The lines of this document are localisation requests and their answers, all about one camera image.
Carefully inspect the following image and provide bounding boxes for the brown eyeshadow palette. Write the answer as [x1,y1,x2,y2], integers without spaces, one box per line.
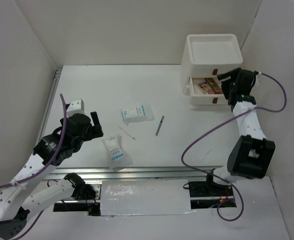
[205,77,222,91]

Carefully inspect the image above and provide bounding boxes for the glitter eyeshadow palette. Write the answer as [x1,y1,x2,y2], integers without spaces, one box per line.
[197,81,211,93]

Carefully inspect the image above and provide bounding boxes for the white drawer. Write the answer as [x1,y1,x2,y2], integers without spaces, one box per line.
[181,77,224,97]

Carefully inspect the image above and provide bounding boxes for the cotton pad packet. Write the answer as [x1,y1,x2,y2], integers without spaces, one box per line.
[120,104,154,126]
[102,134,133,171]

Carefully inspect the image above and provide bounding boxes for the pink blush palette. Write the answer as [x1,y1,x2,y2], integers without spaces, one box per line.
[208,89,223,95]

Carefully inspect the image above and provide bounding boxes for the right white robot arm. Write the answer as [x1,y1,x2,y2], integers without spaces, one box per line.
[204,68,276,196]

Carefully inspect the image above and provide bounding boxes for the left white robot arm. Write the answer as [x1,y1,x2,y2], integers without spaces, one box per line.
[0,112,103,240]

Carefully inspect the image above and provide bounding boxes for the white drawer organizer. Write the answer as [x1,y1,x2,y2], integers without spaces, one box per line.
[179,34,243,105]

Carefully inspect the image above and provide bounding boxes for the thin white applicator stick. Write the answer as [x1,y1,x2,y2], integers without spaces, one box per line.
[118,126,137,141]

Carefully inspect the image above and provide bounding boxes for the houndstooth eyeliner pen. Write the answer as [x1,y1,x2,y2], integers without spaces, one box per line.
[155,115,165,136]

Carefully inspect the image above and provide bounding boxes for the white taped cover plate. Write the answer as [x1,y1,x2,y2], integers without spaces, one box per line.
[100,179,192,216]

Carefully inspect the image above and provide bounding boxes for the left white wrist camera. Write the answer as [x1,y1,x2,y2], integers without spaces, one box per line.
[66,98,85,118]

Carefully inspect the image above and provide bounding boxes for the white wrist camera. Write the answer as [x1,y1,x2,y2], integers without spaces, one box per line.
[66,98,85,118]
[254,71,262,87]

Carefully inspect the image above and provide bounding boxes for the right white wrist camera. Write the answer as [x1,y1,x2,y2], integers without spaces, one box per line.
[254,71,262,87]

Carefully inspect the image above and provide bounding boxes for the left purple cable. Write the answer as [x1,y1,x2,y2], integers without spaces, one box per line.
[0,93,70,240]

